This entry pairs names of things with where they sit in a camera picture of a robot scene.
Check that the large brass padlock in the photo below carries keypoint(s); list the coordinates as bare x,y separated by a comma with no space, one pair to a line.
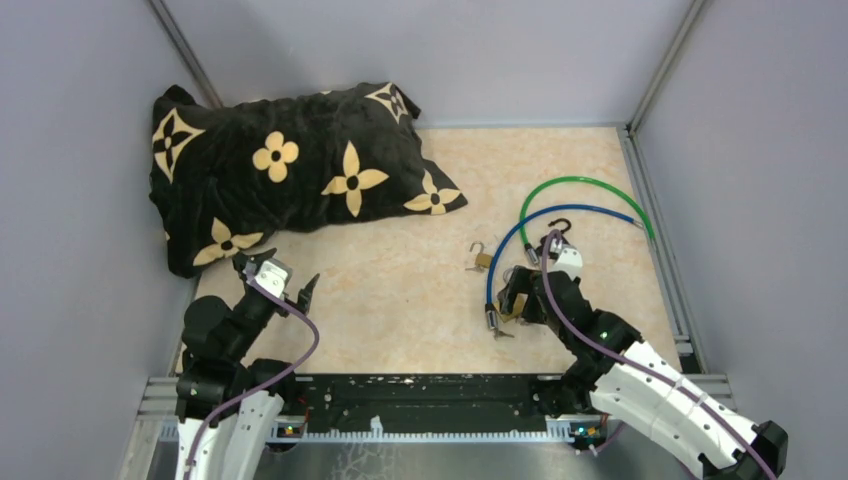
511,309

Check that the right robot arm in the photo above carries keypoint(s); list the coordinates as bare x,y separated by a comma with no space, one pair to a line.
617,372

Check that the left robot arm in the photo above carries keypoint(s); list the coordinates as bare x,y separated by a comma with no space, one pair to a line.
225,409

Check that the small brass padlock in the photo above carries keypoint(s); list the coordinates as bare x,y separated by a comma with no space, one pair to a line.
482,260

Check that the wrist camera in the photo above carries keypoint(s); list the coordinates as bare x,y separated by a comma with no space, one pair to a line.
567,259
272,276

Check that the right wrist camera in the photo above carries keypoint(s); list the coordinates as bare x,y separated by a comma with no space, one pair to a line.
567,259

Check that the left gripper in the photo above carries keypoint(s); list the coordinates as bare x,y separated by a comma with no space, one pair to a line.
305,294

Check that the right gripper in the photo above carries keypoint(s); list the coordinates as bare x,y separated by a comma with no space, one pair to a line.
520,281

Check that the green cable lock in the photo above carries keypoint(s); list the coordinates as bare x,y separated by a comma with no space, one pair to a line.
588,190

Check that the black pillow with cream flowers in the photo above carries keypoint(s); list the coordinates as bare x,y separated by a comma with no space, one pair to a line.
224,180

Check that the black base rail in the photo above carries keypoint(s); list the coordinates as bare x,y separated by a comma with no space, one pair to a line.
441,408

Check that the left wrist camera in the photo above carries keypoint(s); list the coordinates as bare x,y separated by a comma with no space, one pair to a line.
272,276

